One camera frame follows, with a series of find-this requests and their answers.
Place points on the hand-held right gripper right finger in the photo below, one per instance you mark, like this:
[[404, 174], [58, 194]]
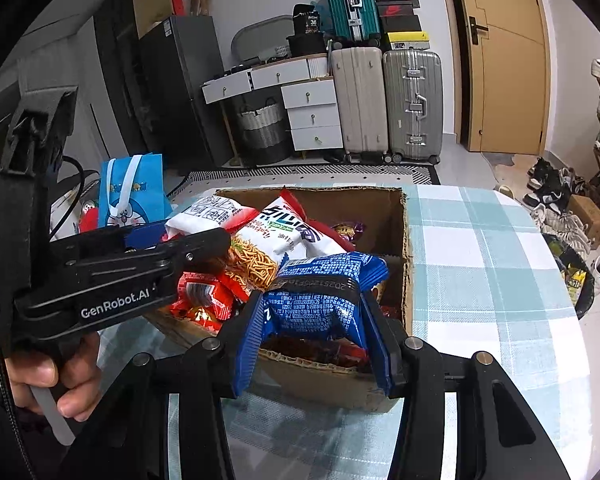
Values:
[[380, 355]]

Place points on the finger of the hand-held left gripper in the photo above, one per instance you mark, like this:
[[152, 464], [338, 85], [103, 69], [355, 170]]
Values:
[[147, 235], [200, 247]]

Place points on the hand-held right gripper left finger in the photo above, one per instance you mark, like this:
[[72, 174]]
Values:
[[247, 350]]

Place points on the white red snack bag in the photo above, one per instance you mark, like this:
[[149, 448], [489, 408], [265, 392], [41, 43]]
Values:
[[205, 212]]

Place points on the small red snack packet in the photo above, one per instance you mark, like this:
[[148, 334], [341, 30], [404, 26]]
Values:
[[205, 292]]

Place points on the cardboard box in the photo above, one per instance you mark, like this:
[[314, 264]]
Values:
[[330, 390]]

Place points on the white noodle snack bag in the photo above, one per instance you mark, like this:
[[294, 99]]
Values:
[[275, 240]]

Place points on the blue snack packet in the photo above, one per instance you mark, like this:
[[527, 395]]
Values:
[[320, 305]]

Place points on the person's left forearm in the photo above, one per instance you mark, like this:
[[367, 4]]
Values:
[[35, 452]]

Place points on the person's left hand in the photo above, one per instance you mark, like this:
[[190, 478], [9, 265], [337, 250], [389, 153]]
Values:
[[82, 375]]

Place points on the blue cartoon gift bag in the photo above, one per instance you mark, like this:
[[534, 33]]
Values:
[[140, 185]]

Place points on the red container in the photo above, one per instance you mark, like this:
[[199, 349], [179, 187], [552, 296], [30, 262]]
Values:
[[87, 221]]

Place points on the checked tablecloth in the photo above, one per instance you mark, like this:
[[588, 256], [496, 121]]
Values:
[[480, 285]]

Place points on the woven laundry basket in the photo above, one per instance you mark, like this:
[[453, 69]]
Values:
[[262, 130]]

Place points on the black fridge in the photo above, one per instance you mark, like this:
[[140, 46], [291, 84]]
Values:
[[185, 90]]

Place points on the dark tall cabinet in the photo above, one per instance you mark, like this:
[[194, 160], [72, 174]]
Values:
[[120, 60]]

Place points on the white drawer dresser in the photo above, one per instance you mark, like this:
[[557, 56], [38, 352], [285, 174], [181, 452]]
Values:
[[312, 95]]

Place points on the beige suitcase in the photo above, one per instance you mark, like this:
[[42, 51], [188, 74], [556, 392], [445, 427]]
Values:
[[360, 105]]

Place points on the oval mirror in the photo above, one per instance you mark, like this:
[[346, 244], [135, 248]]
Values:
[[255, 40]]

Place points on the black trash bag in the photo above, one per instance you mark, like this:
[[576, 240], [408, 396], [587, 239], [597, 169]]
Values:
[[587, 300]]

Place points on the black round hat box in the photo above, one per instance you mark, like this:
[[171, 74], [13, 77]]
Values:
[[305, 45]]

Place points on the large brown carton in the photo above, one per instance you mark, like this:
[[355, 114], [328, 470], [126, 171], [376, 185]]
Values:
[[150, 5]]

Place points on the pile of shoes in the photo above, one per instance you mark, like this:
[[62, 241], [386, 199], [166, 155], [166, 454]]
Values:
[[547, 195]]

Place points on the black printed box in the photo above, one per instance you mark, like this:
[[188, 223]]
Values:
[[307, 22]]

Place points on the small brown carton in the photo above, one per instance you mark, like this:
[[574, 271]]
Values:
[[587, 215]]

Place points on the silver suitcase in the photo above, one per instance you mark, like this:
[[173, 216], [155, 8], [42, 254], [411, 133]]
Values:
[[412, 105]]

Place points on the teal suitcase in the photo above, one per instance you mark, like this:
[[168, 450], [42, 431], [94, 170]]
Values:
[[350, 0]]

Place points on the yellow black shoe box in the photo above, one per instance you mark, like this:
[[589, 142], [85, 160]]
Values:
[[407, 41]]

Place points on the wooden door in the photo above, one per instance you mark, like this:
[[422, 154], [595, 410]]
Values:
[[510, 85]]

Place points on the plain black shoe box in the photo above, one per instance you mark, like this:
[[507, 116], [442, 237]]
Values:
[[402, 25]]

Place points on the red black shoe box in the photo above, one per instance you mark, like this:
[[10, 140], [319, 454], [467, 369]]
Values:
[[397, 9]]

